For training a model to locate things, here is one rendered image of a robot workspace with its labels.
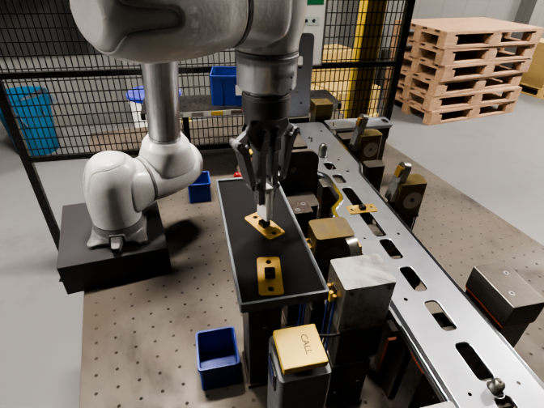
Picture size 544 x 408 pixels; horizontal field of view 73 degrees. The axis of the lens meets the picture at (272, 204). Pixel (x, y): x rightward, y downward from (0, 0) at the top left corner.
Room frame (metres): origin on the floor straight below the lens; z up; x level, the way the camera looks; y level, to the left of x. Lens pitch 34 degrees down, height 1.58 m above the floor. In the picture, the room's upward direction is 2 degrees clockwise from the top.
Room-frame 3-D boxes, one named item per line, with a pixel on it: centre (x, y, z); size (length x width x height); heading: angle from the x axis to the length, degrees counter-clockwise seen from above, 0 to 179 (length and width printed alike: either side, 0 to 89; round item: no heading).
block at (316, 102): (1.60, -0.21, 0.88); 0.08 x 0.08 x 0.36; 13
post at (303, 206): (0.71, -0.07, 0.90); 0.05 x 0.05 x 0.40; 13
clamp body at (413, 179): (0.95, -0.42, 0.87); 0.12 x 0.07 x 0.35; 103
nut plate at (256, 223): (0.55, 0.01, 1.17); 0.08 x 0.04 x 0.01; 38
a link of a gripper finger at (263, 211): (0.55, 0.02, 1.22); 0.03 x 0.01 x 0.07; 39
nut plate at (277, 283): (0.42, 0.00, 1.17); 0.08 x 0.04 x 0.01; 5
